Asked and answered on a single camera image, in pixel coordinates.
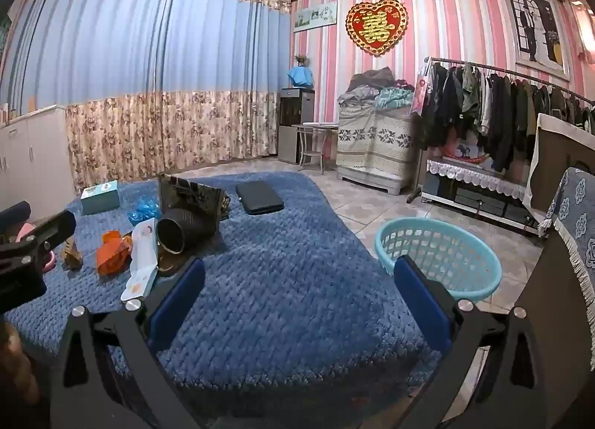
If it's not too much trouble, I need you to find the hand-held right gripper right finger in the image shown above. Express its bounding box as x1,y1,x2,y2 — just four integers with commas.
393,254,549,429

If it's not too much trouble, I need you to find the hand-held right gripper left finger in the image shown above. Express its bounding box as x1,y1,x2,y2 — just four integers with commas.
49,258,208,429

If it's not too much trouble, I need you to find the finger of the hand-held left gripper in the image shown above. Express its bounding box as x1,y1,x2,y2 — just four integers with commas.
25,210,77,259
0,202,31,231

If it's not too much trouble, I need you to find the orange plastic bag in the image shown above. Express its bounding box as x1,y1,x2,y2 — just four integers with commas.
96,231,135,277

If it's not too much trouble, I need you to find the white printed wrapper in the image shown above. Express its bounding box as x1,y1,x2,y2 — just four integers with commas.
120,217,160,303

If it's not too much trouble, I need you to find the black cylindrical container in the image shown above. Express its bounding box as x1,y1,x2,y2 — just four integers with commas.
155,209,219,257

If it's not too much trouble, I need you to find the teal plastic laundry basket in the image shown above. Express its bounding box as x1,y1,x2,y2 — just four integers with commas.
375,216,504,302

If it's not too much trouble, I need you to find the blue plastic bag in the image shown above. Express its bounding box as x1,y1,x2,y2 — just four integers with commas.
128,195,163,226

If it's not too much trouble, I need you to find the person's left forearm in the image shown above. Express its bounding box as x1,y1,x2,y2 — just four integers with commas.
0,320,42,425

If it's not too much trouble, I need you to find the pink plastic object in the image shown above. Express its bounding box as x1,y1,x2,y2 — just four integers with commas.
14,222,59,272

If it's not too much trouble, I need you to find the teal tissue box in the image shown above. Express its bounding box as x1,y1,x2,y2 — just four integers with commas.
80,180,120,217

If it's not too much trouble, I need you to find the white cabinet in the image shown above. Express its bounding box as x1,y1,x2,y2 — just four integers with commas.
0,106,77,225

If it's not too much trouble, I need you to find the blue knitted blanket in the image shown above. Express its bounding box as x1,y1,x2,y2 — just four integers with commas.
4,171,442,404

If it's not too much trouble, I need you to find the low television stand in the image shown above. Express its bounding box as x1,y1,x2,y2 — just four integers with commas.
421,159,544,237

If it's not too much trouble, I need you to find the black tablet case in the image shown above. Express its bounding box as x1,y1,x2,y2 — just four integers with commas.
235,180,285,216

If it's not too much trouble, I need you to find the white lace cloth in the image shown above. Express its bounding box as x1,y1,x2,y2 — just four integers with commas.
427,159,531,199

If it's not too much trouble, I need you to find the colourful printed box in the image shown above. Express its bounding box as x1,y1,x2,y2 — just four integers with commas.
441,141,493,169

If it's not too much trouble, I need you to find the patterned cloth cover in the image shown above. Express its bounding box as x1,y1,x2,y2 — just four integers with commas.
335,99,416,174

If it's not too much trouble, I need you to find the blue floral fringed cloth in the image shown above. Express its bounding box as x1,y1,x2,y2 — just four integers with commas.
538,167,595,323

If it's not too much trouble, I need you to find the blue and floral curtain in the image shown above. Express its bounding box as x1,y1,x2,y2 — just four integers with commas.
0,0,293,192

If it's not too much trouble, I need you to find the small round folding table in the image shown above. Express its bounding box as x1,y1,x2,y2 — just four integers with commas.
292,122,339,174

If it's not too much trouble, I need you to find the row of hanging clothes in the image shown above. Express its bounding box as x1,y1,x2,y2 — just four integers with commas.
414,61,595,174

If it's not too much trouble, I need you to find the pink hanging bag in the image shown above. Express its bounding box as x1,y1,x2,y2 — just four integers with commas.
410,64,429,114

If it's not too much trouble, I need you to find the grey water dispenser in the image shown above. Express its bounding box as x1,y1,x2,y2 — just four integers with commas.
277,87,316,166

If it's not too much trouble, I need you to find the pile of clothes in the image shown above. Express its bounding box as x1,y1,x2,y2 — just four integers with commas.
338,67,416,109

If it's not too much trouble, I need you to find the metal clothes rack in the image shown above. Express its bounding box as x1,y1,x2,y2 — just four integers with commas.
405,56,595,204

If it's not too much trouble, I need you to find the blue wrapped potted plant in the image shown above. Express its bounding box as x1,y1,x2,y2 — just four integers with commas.
287,53,316,88

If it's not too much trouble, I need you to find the red heart wall decoration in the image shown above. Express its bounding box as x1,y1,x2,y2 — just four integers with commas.
345,0,410,58

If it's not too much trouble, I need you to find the wall poster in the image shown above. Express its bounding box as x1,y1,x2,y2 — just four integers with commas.
502,0,572,81

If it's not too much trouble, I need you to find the landscape wall picture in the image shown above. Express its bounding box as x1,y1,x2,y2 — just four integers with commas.
293,1,338,32

